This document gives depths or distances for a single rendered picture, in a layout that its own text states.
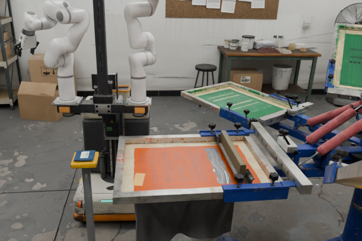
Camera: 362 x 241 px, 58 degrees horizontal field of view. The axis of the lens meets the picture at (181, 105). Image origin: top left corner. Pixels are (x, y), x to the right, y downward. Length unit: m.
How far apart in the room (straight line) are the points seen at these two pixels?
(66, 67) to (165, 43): 3.45
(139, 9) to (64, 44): 0.45
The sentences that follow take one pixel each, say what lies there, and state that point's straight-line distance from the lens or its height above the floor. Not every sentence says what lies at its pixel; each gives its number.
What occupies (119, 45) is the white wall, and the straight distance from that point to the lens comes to 5.37.
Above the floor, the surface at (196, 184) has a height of 0.96.
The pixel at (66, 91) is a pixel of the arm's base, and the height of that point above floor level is 1.21.
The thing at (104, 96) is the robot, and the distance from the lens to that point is 2.08.
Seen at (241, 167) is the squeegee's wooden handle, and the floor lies 1.05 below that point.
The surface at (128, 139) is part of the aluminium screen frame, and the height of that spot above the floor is 0.99.
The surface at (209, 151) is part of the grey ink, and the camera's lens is 1.87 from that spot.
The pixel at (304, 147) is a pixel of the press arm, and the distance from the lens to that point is 1.89.
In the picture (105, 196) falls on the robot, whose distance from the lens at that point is 2.69.
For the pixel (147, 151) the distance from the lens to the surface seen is 1.86.
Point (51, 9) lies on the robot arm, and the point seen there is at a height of 1.69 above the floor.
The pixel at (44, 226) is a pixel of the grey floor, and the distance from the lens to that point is 2.96.
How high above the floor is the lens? 1.86
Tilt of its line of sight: 21 degrees down
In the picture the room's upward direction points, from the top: 2 degrees clockwise
